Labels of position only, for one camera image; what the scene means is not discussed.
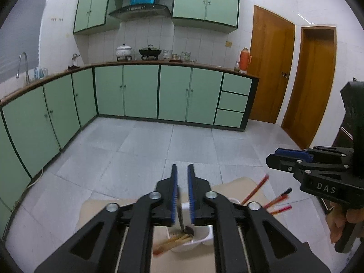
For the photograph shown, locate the chrome sink faucet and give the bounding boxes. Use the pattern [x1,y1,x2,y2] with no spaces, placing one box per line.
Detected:
[15,52,30,85]

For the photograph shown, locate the brown wooden door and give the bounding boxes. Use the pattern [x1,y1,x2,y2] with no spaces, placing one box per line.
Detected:
[281,26,337,149]
[247,6,296,123]

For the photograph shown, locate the black chopstick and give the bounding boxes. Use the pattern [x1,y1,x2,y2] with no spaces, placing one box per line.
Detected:
[264,188,292,209]

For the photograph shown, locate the white plastic container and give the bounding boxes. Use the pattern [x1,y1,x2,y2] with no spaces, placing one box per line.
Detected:
[228,198,241,205]
[166,201,215,253]

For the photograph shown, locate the red orange patterned chopstick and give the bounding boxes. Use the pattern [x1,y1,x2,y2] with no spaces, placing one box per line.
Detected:
[241,174,270,205]

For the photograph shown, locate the silver metal spoon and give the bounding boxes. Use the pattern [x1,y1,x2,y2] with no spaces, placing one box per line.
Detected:
[177,186,194,237]

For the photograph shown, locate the black wok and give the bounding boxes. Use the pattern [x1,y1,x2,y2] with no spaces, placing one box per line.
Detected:
[139,44,162,61]

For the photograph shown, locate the black chair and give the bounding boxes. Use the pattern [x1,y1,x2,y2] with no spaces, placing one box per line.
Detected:
[332,124,354,149]

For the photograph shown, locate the green base cabinets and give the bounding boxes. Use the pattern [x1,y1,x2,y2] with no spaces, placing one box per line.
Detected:
[1,63,258,231]

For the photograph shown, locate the small kettle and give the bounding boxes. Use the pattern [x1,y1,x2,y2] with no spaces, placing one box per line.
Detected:
[68,53,80,70]

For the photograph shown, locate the left white plastic container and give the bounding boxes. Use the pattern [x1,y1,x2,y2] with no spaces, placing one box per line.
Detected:
[166,201,215,253]

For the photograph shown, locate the range hood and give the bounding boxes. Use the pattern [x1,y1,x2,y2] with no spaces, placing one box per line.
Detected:
[109,4,171,22]

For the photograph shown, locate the white cooking pot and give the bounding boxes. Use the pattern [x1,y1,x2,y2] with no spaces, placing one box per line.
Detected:
[115,43,132,61]

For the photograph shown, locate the right white plastic container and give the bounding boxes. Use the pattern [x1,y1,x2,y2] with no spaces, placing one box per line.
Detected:
[228,198,241,205]

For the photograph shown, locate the orange thermos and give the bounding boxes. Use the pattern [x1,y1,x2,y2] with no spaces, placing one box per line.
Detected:
[239,47,252,71]

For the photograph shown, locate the plain wooden chopstick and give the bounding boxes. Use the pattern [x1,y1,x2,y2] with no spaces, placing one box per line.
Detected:
[152,234,193,256]
[159,234,193,251]

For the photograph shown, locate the green upper cabinets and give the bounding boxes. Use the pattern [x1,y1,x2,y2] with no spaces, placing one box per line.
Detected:
[73,0,240,35]

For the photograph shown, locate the right hand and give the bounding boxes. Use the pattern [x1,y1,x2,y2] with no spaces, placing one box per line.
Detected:
[326,202,364,243]

